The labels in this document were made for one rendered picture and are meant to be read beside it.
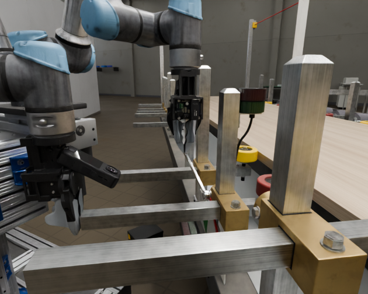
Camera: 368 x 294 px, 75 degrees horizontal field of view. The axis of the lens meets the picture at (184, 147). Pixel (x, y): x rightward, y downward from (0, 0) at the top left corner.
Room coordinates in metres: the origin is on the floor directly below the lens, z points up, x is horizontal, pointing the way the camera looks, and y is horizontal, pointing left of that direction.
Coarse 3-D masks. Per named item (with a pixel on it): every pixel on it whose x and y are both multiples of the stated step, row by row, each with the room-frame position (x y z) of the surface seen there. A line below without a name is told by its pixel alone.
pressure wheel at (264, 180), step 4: (260, 176) 0.51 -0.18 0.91; (264, 176) 0.51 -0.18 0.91; (268, 176) 0.51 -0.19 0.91; (260, 180) 0.49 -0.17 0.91; (264, 180) 0.49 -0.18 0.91; (268, 180) 0.50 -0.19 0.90; (256, 184) 0.50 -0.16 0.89; (260, 184) 0.48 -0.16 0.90; (264, 184) 0.47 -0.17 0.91; (268, 184) 0.47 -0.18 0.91; (256, 188) 0.49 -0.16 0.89; (260, 188) 0.48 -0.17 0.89; (264, 188) 0.47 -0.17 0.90; (268, 188) 0.46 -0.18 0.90; (256, 192) 0.49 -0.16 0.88; (260, 192) 0.48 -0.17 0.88; (264, 192) 0.47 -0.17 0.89
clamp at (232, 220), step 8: (216, 192) 0.50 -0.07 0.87; (216, 200) 0.49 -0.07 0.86; (224, 200) 0.47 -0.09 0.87; (232, 200) 0.47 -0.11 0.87; (240, 200) 0.47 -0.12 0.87; (224, 208) 0.44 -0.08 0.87; (240, 208) 0.43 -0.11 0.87; (248, 208) 0.44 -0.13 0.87; (224, 216) 0.43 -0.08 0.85; (232, 216) 0.43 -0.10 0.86; (240, 216) 0.43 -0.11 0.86; (248, 216) 0.43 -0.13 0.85; (224, 224) 0.43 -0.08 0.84; (232, 224) 0.43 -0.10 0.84; (240, 224) 0.43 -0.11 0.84
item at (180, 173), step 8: (168, 168) 0.72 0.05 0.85; (176, 168) 0.72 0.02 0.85; (184, 168) 0.72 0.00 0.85; (240, 168) 0.72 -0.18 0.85; (248, 168) 0.73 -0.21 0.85; (120, 176) 0.67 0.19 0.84; (128, 176) 0.68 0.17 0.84; (136, 176) 0.68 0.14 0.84; (144, 176) 0.68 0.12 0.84; (152, 176) 0.69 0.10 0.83; (160, 176) 0.69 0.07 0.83; (168, 176) 0.69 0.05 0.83; (176, 176) 0.70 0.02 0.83; (184, 176) 0.70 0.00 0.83; (192, 176) 0.70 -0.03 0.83
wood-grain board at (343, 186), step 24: (216, 96) 3.15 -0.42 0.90; (216, 120) 1.32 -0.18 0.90; (240, 120) 1.32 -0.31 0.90; (264, 120) 1.32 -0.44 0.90; (336, 120) 1.32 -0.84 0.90; (240, 144) 0.89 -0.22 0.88; (264, 144) 0.82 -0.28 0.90; (336, 144) 0.82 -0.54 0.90; (360, 144) 0.82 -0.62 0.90; (336, 168) 0.58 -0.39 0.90; (360, 168) 0.58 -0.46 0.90; (336, 192) 0.45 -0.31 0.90; (360, 192) 0.45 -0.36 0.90; (336, 216) 0.40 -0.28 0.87; (360, 216) 0.36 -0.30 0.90
